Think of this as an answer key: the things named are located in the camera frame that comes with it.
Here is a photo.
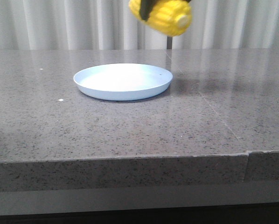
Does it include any white pleated curtain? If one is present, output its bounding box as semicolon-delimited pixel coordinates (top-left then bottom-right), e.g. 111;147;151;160
0;0;279;50

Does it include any yellow toy corn cob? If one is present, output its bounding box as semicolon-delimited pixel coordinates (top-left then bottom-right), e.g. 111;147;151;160
128;0;192;37

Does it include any black gripper finger gripping corn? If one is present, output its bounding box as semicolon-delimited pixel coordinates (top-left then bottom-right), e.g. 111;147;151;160
139;0;158;21

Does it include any light blue round plate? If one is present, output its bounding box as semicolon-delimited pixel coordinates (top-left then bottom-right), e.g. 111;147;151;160
73;63;173;101

